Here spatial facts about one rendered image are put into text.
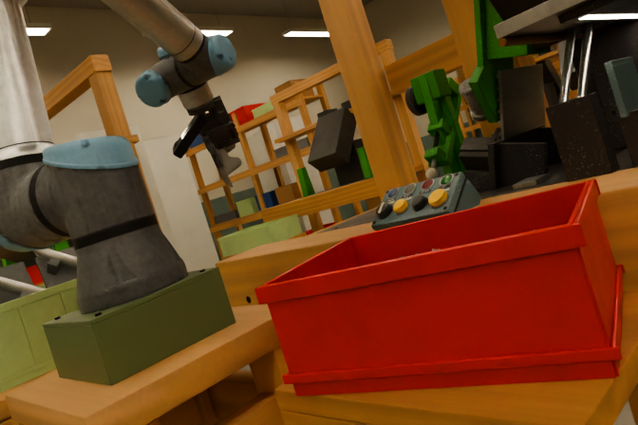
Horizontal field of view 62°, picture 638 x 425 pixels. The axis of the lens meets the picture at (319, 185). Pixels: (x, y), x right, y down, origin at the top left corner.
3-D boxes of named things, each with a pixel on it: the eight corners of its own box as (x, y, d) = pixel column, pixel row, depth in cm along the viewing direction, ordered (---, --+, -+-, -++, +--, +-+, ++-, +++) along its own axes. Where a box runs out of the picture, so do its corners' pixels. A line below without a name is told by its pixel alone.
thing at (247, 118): (349, 261, 627) (290, 76, 625) (223, 282, 792) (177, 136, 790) (375, 248, 667) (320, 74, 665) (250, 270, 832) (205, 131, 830)
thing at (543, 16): (633, -10, 58) (625, -36, 58) (498, 48, 70) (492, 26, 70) (703, -3, 85) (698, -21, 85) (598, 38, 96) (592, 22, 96)
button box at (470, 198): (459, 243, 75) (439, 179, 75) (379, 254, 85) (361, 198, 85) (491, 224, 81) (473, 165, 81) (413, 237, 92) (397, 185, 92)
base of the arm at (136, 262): (121, 307, 66) (94, 230, 66) (61, 319, 75) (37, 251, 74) (209, 267, 78) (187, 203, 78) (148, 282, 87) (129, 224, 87)
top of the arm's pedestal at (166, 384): (95, 455, 54) (84, 417, 54) (11, 421, 77) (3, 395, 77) (313, 326, 76) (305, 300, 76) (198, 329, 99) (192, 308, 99)
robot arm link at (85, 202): (111, 226, 68) (77, 124, 68) (44, 249, 74) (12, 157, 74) (173, 208, 79) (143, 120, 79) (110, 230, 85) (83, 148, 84)
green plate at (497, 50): (525, 87, 86) (519, -52, 81) (477, 90, 92) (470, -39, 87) (553, 80, 94) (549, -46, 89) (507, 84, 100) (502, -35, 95)
